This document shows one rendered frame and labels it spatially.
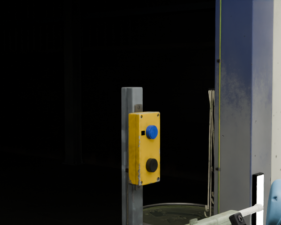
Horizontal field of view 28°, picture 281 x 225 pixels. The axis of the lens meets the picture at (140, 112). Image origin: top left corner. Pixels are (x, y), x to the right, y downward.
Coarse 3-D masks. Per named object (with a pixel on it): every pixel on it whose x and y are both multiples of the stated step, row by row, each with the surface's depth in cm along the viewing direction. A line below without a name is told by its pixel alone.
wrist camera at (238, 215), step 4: (240, 212) 182; (232, 216) 179; (236, 216) 179; (240, 216) 180; (232, 220) 179; (236, 220) 178; (240, 220) 179; (232, 224) 179; (236, 224) 178; (240, 224) 179; (244, 224) 180
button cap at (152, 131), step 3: (150, 126) 200; (153, 126) 200; (147, 129) 199; (150, 129) 199; (153, 129) 200; (156, 129) 201; (147, 132) 199; (150, 132) 199; (153, 132) 200; (156, 132) 201; (147, 135) 200; (150, 135) 199; (153, 135) 200; (156, 135) 202; (150, 138) 200; (153, 138) 201
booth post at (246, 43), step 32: (224, 0) 233; (256, 0) 226; (224, 32) 234; (256, 32) 228; (224, 64) 234; (256, 64) 229; (224, 96) 235; (256, 96) 230; (224, 128) 236; (256, 128) 231; (224, 160) 237; (256, 160) 232; (224, 192) 238
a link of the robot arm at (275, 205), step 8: (272, 184) 127; (280, 184) 125; (272, 192) 124; (280, 192) 123; (272, 200) 123; (280, 200) 122; (272, 208) 123; (280, 208) 122; (272, 216) 123; (280, 216) 122; (272, 224) 124; (280, 224) 123
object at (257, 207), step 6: (258, 204) 214; (234, 210) 201; (240, 210) 205; (246, 210) 206; (252, 210) 209; (258, 210) 213; (216, 216) 193; (222, 216) 193; (228, 216) 194; (192, 222) 181; (198, 222) 184; (204, 222) 184; (210, 222) 186; (216, 222) 188; (222, 222) 191; (228, 222) 194
